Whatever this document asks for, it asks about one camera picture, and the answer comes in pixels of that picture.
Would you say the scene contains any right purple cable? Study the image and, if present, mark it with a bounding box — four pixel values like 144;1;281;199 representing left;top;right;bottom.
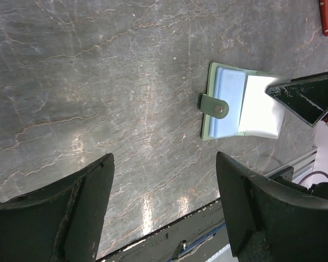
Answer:
297;170;328;188

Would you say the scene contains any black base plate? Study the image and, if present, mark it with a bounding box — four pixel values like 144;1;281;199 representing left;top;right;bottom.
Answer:
99;199;228;261

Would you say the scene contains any green card holder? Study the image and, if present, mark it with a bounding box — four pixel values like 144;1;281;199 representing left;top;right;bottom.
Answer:
200;62;288;140

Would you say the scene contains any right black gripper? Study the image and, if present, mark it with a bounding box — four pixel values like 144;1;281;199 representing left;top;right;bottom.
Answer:
265;71;328;128

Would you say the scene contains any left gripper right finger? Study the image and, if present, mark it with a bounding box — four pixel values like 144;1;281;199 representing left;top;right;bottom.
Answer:
216;152;328;261

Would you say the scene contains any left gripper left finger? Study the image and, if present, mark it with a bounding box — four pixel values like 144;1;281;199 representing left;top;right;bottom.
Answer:
0;153;115;261

